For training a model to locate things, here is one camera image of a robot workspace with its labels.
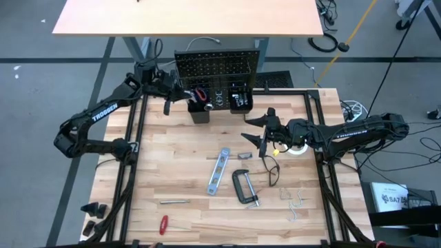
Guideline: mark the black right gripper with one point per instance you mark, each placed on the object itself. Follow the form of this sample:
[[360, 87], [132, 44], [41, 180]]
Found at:
[[289, 132]]

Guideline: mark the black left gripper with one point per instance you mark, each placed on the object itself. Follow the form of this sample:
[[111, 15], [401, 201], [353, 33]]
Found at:
[[169, 86]]

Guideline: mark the large silver socket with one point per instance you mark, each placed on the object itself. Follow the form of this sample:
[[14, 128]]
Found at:
[[245, 100], [235, 98]]

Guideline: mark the grey torpedo level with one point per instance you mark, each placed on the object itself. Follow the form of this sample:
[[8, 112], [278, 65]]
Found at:
[[218, 172]]

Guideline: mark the silver socket extension bar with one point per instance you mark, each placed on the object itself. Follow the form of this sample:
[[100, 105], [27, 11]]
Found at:
[[174, 202]]

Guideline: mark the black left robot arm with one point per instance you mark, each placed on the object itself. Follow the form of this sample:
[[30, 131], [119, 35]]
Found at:
[[103, 112]]

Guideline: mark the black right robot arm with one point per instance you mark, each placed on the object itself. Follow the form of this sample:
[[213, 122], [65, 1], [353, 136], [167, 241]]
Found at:
[[361, 132]]

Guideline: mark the tall black pegboard bin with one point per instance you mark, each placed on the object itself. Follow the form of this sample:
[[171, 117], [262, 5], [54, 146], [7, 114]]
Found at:
[[199, 117]]

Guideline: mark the short black pegboard bin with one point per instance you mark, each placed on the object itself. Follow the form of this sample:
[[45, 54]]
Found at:
[[240, 111]]

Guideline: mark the black metal pegboard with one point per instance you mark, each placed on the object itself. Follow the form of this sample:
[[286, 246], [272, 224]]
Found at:
[[206, 58]]

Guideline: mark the white tape roll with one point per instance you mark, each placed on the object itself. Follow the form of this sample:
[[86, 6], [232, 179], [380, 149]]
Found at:
[[299, 151]]

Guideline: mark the black framed safety glasses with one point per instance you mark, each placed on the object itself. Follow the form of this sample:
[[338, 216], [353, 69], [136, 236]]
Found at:
[[274, 182]]

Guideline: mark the black perforated metal panel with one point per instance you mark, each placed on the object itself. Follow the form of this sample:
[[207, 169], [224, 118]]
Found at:
[[279, 80]]

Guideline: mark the black C-clamp silver screw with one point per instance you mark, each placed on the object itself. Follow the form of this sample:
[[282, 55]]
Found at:
[[236, 186]]

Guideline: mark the light wood desk grey legs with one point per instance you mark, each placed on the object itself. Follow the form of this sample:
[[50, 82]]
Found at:
[[189, 17]]

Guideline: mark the white power strip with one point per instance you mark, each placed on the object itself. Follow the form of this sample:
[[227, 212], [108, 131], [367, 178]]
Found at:
[[353, 116]]

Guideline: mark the black round plug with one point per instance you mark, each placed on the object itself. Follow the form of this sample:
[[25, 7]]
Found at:
[[343, 47]]

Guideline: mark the black plastic spare part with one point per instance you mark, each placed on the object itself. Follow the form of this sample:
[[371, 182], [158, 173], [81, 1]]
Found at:
[[90, 208], [89, 228], [101, 211]]

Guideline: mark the white printed cardboard box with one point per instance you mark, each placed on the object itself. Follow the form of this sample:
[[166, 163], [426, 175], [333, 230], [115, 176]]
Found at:
[[389, 198]]

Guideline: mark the red button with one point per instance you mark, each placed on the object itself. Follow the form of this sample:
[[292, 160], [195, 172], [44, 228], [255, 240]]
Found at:
[[381, 245]]

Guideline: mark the black shelf cart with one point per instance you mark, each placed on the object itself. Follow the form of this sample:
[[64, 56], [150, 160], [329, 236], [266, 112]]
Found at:
[[406, 218]]

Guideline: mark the grey rolling cart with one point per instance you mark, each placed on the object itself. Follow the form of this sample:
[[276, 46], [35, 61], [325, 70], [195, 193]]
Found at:
[[410, 7]]

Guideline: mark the grey metal pegboard bracket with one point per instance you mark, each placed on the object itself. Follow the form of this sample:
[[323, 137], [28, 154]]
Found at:
[[245, 156]]

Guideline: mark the black aluminium table frame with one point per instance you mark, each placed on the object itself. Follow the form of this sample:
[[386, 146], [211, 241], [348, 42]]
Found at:
[[293, 92]]

